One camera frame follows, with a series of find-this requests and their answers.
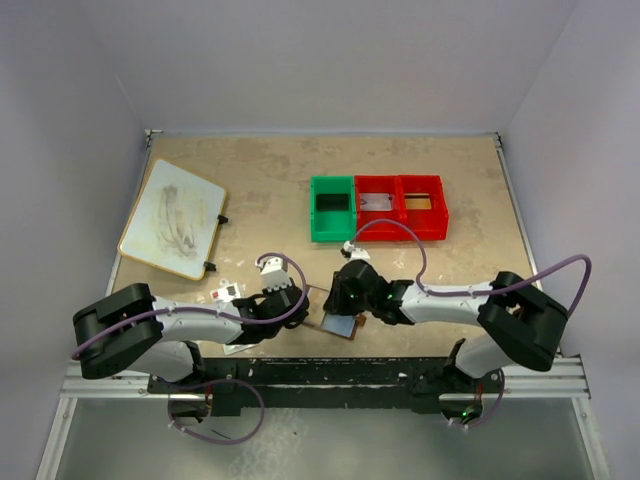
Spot brown leather card holder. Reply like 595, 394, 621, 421
303, 285, 366, 340

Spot white magnetic stripe card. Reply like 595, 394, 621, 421
359, 192, 394, 212

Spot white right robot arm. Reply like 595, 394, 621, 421
323, 260, 568, 391

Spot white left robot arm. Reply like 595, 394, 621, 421
72, 283, 309, 392

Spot black card in bin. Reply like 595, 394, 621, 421
315, 193, 351, 212

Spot gold card in bin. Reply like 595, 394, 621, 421
404, 195, 432, 211

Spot clear plastic packet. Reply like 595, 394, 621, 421
210, 279, 255, 356

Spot green plastic bin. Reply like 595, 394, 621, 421
310, 176, 357, 243

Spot red bin right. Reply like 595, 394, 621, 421
400, 175, 449, 241

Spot white board yellow rim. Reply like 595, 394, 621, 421
118, 159, 227, 281

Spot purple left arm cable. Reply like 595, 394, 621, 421
70, 252, 309, 361

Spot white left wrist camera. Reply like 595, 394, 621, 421
255, 255, 292, 292

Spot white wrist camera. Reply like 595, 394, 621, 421
255, 255, 292, 292
340, 241, 371, 261

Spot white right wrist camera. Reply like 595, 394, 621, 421
340, 241, 371, 261

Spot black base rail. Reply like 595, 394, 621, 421
148, 356, 504, 416

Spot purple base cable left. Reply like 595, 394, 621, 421
167, 371, 266, 444

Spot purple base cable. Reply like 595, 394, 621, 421
447, 369, 506, 431
167, 371, 266, 444

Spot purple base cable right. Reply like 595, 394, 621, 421
447, 369, 506, 431

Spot metal corner bracket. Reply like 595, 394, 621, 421
145, 129, 163, 150

